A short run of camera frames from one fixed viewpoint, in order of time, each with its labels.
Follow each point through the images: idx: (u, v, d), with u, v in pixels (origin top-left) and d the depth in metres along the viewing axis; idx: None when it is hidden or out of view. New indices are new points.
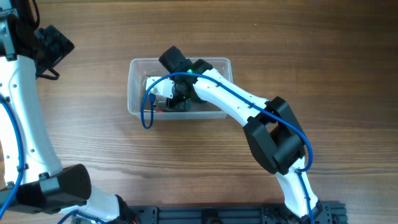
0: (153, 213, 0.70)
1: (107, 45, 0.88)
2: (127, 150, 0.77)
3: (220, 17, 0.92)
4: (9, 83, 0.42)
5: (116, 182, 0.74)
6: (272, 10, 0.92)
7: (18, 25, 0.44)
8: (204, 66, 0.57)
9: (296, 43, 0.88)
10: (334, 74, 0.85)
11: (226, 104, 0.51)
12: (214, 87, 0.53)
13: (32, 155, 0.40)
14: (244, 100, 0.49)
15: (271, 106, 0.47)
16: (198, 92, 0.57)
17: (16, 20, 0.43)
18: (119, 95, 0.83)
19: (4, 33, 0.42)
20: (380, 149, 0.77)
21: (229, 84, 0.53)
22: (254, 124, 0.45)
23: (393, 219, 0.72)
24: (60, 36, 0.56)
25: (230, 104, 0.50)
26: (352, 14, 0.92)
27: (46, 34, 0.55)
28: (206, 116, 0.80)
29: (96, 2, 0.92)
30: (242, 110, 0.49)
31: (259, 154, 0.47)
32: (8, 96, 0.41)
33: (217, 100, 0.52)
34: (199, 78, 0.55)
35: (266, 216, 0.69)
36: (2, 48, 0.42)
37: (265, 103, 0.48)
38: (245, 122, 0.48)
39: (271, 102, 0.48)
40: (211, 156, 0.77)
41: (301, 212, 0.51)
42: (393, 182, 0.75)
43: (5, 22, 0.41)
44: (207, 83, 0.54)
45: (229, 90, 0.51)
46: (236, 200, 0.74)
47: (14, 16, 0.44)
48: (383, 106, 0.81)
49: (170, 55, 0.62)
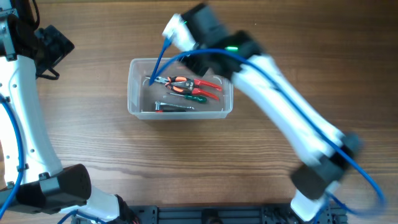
0: (153, 213, 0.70)
1: (107, 45, 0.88)
2: (127, 150, 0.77)
3: (221, 17, 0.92)
4: (9, 83, 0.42)
5: (116, 183, 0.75)
6: (272, 10, 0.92)
7: (19, 25, 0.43)
8: (252, 48, 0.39)
9: (296, 42, 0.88)
10: (335, 74, 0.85)
11: (282, 117, 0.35)
12: (269, 89, 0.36)
13: (32, 155, 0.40)
14: (314, 126, 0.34)
15: (345, 143, 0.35)
16: (234, 81, 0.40)
17: (16, 20, 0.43)
18: (119, 95, 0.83)
19: (4, 33, 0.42)
20: (380, 149, 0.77)
21: (288, 90, 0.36)
22: (329, 169, 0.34)
23: (393, 219, 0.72)
24: (60, 36, 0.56)
25: (292, 123, 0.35)
26: (352, 14, 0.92)
27: (46, 34, 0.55)
28: (206, 116, 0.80)
29: (96, 2, 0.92)
30: (308, 138, 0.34)
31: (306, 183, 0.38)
32: (8, 96, 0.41)
33: (269, 107, 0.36)
34: (245, 66, 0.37)
35: (266, 216, 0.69)
36: (2, 48, 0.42)
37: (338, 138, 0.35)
38: (310, 155, 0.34)
39: (346, 139, 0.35)
40: (211, 156, 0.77)
41: (307, 218, 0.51)
42: (393, 182, 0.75)
43: (5, 22, 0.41)
44: (259, 79, 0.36)
45: (293, 101, 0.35)
46: (236, 200, 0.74)
47: (14, 16, 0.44)
48: (383, 106, 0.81)
49: (199, 17, 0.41)
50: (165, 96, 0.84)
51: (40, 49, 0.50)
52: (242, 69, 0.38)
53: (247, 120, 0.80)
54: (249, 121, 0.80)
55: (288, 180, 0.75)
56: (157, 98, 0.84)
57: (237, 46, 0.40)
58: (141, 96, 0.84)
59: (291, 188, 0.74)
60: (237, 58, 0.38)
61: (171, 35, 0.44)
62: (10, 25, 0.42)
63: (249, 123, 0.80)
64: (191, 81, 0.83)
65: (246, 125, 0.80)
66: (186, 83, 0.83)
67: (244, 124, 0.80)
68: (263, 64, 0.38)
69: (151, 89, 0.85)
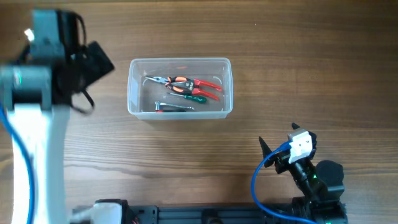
0: (153, 213, 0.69)
1: (106, 45, 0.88)
2: (127, 150, 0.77)
3: (220, 17, 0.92)
4: (37, 140, 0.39)
5: (116, 183, 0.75)
6: (272, 10, 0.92)
7: (60, 73, 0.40)
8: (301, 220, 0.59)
9: (296, 43, 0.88)
10: (334, 75, 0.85)
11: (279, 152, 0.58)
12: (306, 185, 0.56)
13: (41, 218, 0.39)
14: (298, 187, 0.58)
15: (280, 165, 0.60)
16: (294, 157, 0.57)
17: (58, 67, 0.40)
18: (119, 95, 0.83)
19: (47, 83, 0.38)
20: (380, 149, 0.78)
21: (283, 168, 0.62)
22: (329, 194, 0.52)
23: (393, 219, 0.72)
24: (102, 55, 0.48)
25: (293, 155, 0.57)
26: (353, 14, 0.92)
27: (89, 53, 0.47)
28: (206, 116, 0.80)
29: (96, 3, 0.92)
30: (297, 153, 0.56)
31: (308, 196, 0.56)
32: (34, 154, 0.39)
33: (291, 157, 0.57)
34: (292, 158, 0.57)
35: (266, 216, 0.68)
36: (38, 98, 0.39)
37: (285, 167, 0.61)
38: (296, 158, 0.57)
39: (322, 196, 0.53)
40: (210, 157, 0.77)
41: None
42: (393, 182, 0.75)
43: (48, 70, 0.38)
44: (297, 155, 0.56)
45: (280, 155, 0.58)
46: (236, 201, 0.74)
47: (59, 60, 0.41)
48: (383, 106, 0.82)
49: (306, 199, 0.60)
50: (165, 96, 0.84)
51: (82, 77, 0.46)
52: (293, 160, 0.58)
53: (247, 119, 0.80)
54: (250, 121, 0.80)
55: (288, 180, 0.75)
56: (157, 98, 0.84)
57: (318, 188, 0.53)
58: (141, 96, 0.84)
59: (291, 188, 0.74)
60: (293, 162, 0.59)
61: (305, 147, 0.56)
62: (51, 71, 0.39)
63: (249, 123, 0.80)
64: (191, 81, 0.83)
65: (246, 125, 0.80)
66: (186, 83, 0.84)
67: (245, 124, 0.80)
68: (306, 147, 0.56)
69: (151, 89, 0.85)
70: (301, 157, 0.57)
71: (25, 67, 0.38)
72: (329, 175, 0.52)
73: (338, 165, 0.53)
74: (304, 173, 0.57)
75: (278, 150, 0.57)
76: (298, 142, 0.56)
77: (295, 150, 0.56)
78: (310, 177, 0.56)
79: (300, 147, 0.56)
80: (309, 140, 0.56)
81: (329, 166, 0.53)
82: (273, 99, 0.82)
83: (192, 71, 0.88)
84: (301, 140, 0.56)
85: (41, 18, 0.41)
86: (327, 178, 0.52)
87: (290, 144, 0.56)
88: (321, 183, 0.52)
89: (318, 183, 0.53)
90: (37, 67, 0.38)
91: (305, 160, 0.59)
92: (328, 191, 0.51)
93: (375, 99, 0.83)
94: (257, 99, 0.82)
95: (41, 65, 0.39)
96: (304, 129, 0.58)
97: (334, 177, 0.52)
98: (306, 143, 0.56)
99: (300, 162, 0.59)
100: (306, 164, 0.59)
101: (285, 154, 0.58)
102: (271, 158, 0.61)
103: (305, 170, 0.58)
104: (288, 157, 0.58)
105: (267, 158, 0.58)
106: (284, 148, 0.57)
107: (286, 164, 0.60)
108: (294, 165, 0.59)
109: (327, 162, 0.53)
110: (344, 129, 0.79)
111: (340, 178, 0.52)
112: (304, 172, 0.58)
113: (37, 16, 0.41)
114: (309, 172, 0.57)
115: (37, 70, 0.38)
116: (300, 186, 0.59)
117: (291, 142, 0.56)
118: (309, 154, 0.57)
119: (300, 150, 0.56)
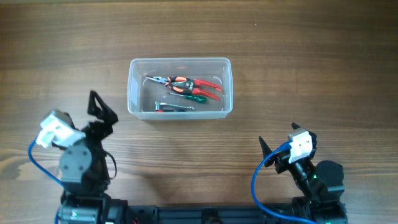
0: (153, 213, 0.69)
1: (107, 45, 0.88)
2: (127, 150, 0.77)
3: (220, 17, 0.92)
4: None
5: (116, 183, 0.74)
6: (272, 10, 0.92)
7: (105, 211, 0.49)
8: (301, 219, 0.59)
9: (296, 42, 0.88)
10: (334, 75, 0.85)
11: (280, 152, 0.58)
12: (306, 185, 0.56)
13: None
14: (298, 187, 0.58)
15: (280, 165, 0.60)
16: (294, 157, 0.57)
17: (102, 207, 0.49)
18: (119, 95, 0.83)
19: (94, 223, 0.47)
20: (380, 149, 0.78)
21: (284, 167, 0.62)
22: (329, 194, 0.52)
23: (393, 219, 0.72)
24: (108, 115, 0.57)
25: (293, 155, 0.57)
26: (353, 14, 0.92)
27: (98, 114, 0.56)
28: (206, 116, 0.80)
29: (96, 3, 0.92)
30: (297, 153, 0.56)
31: (308, 196, 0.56)
32: None
33: (291, 157, 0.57)
34: (293, 157, 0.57)
35: (266, 216, 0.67)
36: None
37: (285, 167, 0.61)
38: (296, 158, 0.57)
39: (322, 197, 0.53)
40: (210, 156, 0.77)
41: None
42: (394, 182, 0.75)
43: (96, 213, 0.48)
44: (297, 155, 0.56)
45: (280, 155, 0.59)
46: (236, 201, 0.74)
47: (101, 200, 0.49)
48: (384, 106, 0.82)
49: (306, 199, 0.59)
50: (165, 96, 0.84)
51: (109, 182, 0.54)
52: (293, 160, 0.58)
53: (247, 119, 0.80)
54: (250, 121, 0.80)
55: (288, 180, 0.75)
56: (157, 97, 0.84)
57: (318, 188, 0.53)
58: (141, 96, 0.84)
59: (291, 188, 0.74)
60: (293, 162, 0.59)
61: (305, 147, 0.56)
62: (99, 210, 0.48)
63: (249, 123, 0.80)
64: (191, 81, 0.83)
65: (246, 124, 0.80)
66: (186, 83, 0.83)
67: (245, 124, 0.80)
68: (306, 147, 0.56)
69: (151, 89, 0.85)
70: (301, 157, 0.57)
71: (78, 207, 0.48)
72: (329, 175, 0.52)
73: (338, 165, 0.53)
74: (303, 173, 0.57)
75: (278, 150, 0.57)
76: (298, 142, 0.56)
77: (295, 150, 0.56)
78: (310, 177, 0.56)
79: (299, 147, 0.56)
80: (309, 140, 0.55)
81: (329, 166, 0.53)
82: (273, 99, 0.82)
83: (192, 71, 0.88)
84: (301, 140, 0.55)
85: (78, 167, 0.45)
86: (326, 178, 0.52)
87: (290, 144, 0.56)
88: (321, 183, 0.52)
89: (318, 183, 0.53)
90: (88, 207, 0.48)
91: (305, 160, 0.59)
92: (328, 191, 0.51)
93: (375, 99, 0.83)
94: (257, 99, 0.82)
95: (89, 203, 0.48)
96: (304, 129, 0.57)
97: (334, 177, 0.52)
98: (306, 143, 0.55)
99: (300, 162, 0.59)
100: (306, 164, 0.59)
101: (285, 154, 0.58)
102: (271, 158, 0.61)
103: (305, 170, 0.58)
104: (288, 157, 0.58)
105: (267, 158, 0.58)
106: (284, 148, 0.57)
107: (286, 164, 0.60)
108: (294, 165, 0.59)
109: (327, 162, 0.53)
110: (344, 129, 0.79)
111: (340, 178, 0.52)
112: (304, 172, 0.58)
113: (69, 175, 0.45)
114: (309, 172, 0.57)
115: (87, 210, 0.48)
116: (300, 186, 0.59)
117: (291, 142, 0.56)
118: (309, 154, 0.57)
119: (300, 150, 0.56)
